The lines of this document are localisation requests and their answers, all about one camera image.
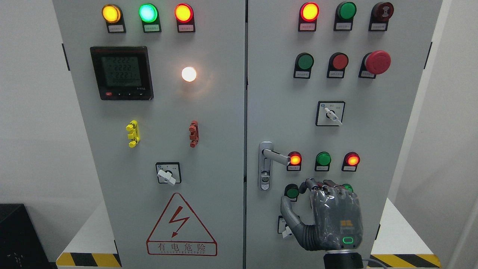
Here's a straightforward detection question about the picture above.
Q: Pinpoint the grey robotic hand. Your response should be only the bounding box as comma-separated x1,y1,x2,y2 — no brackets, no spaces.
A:
280,178,363,251

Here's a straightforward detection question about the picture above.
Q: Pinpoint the silver door handle lock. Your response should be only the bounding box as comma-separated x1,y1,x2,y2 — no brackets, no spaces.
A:
258,141,290,191

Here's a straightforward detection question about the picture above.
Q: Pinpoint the grey right cabinet door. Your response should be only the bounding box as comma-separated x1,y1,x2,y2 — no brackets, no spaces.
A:
246,0,442,269

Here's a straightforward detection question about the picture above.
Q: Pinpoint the grey cabinet door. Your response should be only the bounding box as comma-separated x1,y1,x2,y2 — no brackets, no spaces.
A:
246,0,442,269
53,0,245,269

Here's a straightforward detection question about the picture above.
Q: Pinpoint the grey left cabinet door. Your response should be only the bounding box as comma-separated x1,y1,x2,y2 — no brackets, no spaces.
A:
53,0,245,269

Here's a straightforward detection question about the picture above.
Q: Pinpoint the red-orange indicator light left door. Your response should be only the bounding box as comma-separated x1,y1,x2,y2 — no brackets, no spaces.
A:
174,3,196,33

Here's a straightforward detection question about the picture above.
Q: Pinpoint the green push button lower right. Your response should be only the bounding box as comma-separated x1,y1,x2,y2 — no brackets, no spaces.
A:
341,183,354,192

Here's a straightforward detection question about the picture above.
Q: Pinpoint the green push button lower left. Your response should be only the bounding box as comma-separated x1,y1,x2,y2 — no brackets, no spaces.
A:
284,183,300,202

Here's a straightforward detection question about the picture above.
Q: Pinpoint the red lit indicator middle right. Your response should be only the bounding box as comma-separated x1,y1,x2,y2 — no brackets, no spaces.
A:
341,152,360,172

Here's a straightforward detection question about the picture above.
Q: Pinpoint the red lit indicator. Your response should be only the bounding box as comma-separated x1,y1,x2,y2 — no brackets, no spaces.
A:
341,152,360,172
298,2,320,32
286,151,302,171

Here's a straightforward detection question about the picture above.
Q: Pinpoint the green indicator middle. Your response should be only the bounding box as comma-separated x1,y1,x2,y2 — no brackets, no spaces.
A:
314,152,332,171

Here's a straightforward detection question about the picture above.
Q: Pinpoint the red lit indicator middle left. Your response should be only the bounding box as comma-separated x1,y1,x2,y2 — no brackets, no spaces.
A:
286,151,302,171

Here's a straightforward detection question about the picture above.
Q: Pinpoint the red push button upper row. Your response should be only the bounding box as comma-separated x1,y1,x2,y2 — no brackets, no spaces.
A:
326,52,349,79

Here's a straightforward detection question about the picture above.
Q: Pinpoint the red electric hazard warning sticker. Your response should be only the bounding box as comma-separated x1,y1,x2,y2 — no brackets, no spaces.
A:
146,192,217,256

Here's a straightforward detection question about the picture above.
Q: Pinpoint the red emergency stop mushroom button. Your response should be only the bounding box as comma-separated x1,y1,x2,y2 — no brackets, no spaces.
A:
358,50,391,79

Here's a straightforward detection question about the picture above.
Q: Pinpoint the green push button upper row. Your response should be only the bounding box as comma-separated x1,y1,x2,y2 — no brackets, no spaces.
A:
293,52,314,79

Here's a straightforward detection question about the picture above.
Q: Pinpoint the red terminal clip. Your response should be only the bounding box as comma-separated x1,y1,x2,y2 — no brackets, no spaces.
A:
189,120,199,148

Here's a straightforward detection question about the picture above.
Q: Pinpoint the white lit indicator light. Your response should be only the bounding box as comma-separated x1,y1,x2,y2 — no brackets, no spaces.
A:
181,66,198,82

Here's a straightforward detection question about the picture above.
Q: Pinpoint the green indicator top right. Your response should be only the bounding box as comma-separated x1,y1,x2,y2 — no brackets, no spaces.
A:
333,1,357,31

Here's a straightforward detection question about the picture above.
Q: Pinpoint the red lit indicator top right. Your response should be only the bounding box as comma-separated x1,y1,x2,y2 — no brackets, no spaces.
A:
298,2,320,32

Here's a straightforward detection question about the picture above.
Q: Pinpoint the dark red buzzer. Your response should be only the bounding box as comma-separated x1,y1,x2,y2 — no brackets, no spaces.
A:
369,2,394,32

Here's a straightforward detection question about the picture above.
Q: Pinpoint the yellow terminal clip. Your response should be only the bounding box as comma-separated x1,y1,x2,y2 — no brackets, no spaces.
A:
125,120,140,148

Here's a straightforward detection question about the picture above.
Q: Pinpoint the black digital power meter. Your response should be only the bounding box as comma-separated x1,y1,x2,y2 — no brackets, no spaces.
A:
90,46,154,101

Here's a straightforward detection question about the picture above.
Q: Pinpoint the green lit indicator light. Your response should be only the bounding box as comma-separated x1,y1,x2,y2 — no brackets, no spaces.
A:
138,3,162,33

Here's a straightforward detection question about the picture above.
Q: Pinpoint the yellow indicator light top left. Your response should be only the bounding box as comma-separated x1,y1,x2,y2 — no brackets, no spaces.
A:
101,4,126,33

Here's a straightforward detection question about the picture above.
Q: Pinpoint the black box lower left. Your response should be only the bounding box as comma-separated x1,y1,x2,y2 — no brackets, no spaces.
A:
0,203,51,269

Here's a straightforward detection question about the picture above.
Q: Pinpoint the white rotary switch lower right door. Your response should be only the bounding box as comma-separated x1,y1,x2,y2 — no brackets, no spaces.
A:
277,216,293,239

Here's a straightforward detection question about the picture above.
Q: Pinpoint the white rotary switch door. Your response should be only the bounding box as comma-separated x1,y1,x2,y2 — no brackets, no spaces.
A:
155,162,181,186
277,216,293,239

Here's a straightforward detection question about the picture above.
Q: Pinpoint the grey cable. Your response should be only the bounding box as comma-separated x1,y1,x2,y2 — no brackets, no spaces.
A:
362,256,385,269

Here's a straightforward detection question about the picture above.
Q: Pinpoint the white rotary switch upper right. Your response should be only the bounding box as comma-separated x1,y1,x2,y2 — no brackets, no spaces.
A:
316,101,345,126

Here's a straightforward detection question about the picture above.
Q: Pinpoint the white rotary switch left door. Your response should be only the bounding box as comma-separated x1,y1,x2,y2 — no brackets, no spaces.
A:
155,162,181,186

